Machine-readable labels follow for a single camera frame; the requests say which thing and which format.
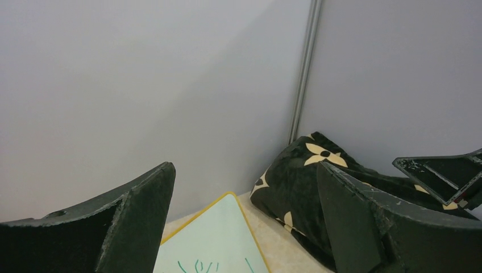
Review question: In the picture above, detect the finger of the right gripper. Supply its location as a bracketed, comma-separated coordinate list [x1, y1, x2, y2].
[392, 149, 481, 210]

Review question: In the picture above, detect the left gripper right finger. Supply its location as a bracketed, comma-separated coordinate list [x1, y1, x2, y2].
[317, 161, 481, 272]

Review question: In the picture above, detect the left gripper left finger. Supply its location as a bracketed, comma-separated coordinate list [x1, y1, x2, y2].
[1, 162, 176, 272]

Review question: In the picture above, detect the whiteboard with yellow frame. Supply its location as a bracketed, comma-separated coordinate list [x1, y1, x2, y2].
[153, 192, 270, 273]

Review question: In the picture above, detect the black floral blanket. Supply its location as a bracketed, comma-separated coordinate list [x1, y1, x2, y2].
[250, 131, 475, 271]

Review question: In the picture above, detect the right metal corner post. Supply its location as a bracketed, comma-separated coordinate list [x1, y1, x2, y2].
[288, 0, 324, 144]

